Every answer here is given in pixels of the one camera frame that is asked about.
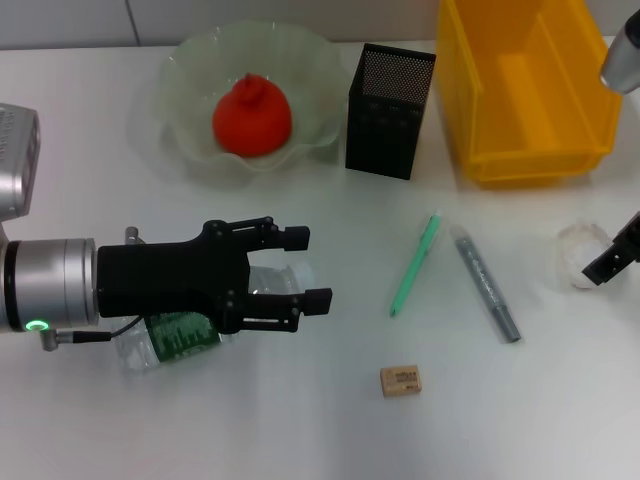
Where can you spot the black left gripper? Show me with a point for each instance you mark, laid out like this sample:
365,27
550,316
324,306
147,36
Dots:
165,275

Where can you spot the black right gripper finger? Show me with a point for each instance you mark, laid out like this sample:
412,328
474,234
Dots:
607,267

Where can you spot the green and white pen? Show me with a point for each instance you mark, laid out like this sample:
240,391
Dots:
417,265

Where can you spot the beige rectangular eraser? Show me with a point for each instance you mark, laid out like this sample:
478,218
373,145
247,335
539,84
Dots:
401,381

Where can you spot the clear water bottle green label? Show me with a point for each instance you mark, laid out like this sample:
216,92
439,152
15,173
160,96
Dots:
175,340

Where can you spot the red-orange toy orange fruit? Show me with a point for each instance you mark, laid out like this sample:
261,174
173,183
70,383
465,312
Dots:
252,120

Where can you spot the grey glitter marker pen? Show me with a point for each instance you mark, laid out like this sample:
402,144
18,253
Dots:
482,280

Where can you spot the black mesh pen holder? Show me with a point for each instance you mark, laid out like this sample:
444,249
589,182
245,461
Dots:
380,135

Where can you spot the translucent wavy glass fruit plate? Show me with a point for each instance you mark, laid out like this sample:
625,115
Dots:
310,65

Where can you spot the yellow plastic storage bin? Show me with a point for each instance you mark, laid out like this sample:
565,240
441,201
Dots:
530,125

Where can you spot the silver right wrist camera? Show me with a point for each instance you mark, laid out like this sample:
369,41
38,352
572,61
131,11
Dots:
622,60

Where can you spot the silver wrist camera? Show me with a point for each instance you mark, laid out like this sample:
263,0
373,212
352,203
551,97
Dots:
622,60
17,160

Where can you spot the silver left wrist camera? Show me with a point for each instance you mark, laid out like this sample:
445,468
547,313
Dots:
17,160

